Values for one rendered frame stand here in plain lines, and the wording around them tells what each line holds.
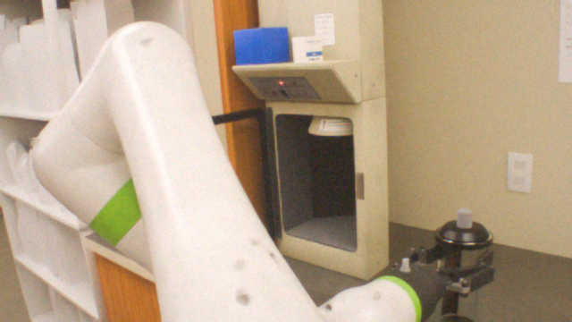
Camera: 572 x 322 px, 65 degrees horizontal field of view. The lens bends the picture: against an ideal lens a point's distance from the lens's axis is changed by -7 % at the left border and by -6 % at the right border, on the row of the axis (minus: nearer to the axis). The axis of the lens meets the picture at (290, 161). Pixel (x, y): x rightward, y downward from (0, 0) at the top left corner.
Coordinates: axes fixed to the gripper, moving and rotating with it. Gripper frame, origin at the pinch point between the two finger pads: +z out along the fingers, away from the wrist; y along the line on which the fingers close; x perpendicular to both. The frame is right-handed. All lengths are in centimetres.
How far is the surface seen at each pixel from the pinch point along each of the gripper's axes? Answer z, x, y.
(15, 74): -6, -37, 209
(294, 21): 12, -47, 51
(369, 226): 18.2, 4.9, 31.6
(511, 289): 32.7, 18.5, -1.8
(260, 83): 5, -31, 57
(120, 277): -8, 35, 115
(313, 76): 4, -33, 39
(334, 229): 27, 11, 49
